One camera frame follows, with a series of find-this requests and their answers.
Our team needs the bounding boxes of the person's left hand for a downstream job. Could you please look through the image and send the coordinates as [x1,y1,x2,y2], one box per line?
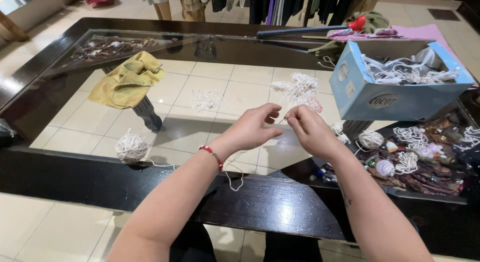
[216,103,284,154]

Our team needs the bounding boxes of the person's right hand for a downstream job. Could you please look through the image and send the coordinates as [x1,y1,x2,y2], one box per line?
[284,105,344,154]

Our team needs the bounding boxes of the white cotton string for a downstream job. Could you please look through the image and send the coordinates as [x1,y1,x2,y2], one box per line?
[223,118,289,192]

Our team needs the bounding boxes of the light blue cardboard box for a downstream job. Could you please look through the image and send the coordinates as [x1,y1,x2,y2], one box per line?
[329,39,476,121]

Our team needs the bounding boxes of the floral patterned fabric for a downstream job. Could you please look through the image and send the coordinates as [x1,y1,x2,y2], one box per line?
[326,28,404,42]

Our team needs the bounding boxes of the green cloth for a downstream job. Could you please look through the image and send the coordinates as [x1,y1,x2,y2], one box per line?
[308,11,391,59]

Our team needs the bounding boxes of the clothes rack with garments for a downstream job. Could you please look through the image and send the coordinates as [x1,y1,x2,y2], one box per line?
[133,0,383,27]

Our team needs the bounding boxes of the tray of shells and trinkets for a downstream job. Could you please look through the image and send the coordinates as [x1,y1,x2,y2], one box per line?
[309,112,480,197]

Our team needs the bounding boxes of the person's legs in black trousers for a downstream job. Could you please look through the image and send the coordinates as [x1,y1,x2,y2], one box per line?
[169,221,324,262]

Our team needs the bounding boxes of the pink paper sheet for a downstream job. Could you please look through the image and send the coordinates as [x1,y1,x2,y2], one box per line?
[392,24,480,88]

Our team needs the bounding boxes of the dark wooden glass-top table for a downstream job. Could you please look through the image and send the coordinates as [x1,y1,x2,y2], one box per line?
[0,17,480,260]

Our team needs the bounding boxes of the yellow cloth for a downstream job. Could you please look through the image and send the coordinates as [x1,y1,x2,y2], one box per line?
[87,51,166,110]

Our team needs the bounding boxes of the big knotted string pile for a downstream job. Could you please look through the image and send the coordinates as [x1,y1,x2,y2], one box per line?
[270,72,324,114]

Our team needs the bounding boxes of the tiny white string ball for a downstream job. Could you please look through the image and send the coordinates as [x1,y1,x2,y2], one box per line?
[330,121,352,145]

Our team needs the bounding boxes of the medium white string ball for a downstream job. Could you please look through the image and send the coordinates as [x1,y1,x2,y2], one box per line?
[354,130,385,154]

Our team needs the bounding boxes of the black tool with red handle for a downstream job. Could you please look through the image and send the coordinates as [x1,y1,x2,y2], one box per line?
[257,15,367,39]

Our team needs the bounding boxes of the red white beaded bracelet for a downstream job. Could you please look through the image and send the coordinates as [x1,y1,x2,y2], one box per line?
[198,145,225,172]

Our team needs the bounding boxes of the small loose string pile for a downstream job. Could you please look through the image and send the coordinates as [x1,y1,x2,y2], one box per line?
[189,89,226,113]

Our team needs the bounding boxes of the white strings in box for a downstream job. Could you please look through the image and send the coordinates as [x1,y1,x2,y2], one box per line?
[361,47,460,85]

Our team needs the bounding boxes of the large white string ball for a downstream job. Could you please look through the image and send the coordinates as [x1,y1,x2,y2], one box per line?
[115,128,177,169]

